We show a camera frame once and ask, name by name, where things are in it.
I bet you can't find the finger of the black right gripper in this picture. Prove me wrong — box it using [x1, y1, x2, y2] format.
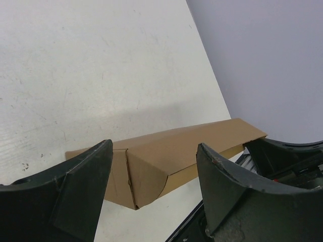
[244, 138, 322, 179]

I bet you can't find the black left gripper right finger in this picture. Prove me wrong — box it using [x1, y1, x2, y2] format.
[196, 143, 322, 241]

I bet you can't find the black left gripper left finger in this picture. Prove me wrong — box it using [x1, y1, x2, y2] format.
[1, 140, 113, 241]

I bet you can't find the brown cardboard box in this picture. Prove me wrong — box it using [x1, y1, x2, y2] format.
[65, 117, 268, 210]

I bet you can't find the aluminium frame rail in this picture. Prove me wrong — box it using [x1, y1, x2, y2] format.
[235, 154, 257, 174]

